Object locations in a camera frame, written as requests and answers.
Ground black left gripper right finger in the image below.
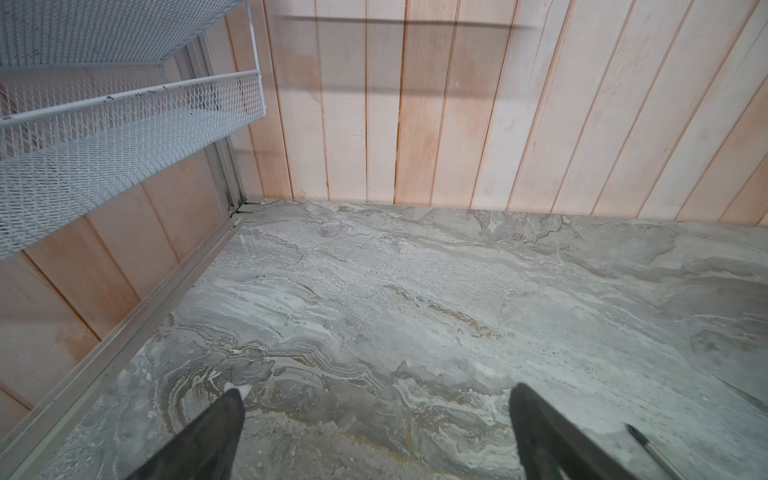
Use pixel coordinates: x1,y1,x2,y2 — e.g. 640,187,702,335
509,383,634,480

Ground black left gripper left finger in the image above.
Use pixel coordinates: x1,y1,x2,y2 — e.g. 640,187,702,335
127,389,245,479

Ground orange handled screwdriver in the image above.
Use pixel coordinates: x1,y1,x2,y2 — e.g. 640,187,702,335
625,424,686,480

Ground white wire mesh shelf rack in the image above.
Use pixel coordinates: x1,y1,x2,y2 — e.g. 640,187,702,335
1,1,266,258

